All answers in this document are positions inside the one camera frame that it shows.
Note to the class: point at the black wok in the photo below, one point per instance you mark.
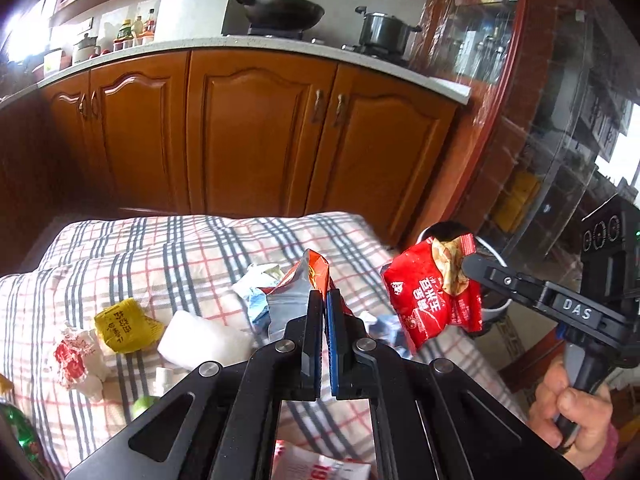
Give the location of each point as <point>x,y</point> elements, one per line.
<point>295,15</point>

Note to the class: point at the wooden lower cabinets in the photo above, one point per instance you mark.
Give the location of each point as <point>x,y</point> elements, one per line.
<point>234,132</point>

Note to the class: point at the blue white wrapper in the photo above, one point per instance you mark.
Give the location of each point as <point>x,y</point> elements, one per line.
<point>254,286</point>

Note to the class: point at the white red carton box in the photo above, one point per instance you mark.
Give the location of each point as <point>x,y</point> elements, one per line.
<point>290,462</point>

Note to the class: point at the steel cooking pot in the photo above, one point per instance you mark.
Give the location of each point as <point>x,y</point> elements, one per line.
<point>384,31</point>

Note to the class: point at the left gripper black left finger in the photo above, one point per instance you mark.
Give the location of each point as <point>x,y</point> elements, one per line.
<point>250,396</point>

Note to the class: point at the red white crumpled paper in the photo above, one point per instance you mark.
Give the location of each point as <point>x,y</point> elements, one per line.
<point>80,362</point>

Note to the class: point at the red snack wrapper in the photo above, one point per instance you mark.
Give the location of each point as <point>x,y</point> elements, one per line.
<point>429,291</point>

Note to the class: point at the green snack packet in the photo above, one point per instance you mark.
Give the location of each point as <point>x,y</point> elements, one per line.
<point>24,433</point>

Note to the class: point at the plaid tablecloth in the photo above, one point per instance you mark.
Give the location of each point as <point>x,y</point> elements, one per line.
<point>168,264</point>

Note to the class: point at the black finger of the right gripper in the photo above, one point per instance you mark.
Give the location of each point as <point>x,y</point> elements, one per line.
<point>519,287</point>

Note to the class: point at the yellow crumpled wrapper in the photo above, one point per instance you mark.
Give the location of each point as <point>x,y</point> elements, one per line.
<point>125,328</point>

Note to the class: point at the person's right hand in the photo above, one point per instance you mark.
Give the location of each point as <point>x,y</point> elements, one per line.
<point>594,447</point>

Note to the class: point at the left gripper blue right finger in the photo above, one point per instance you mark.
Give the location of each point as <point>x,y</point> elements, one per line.
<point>413,428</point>

